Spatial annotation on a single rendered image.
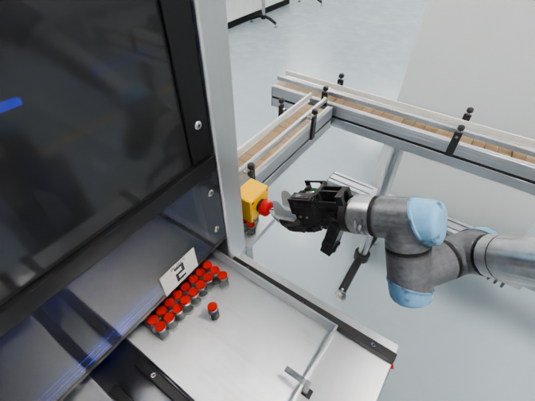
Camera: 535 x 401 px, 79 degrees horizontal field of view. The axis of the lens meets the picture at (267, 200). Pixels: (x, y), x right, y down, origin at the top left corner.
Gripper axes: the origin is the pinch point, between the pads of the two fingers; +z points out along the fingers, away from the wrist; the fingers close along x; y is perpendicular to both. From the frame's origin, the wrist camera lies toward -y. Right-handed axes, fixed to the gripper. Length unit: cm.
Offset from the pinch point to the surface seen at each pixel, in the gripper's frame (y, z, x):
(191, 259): 4.8, 3.4, 21.8
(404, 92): -19, 14, -126
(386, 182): -36, 5, -68
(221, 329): -11.6, 1.6, 25.0
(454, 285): -114, -10, -89
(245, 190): 6.7, 5.7, 0.8
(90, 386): -6.1, 13.4, 46.8
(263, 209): 2.0, 1.7, 1.5
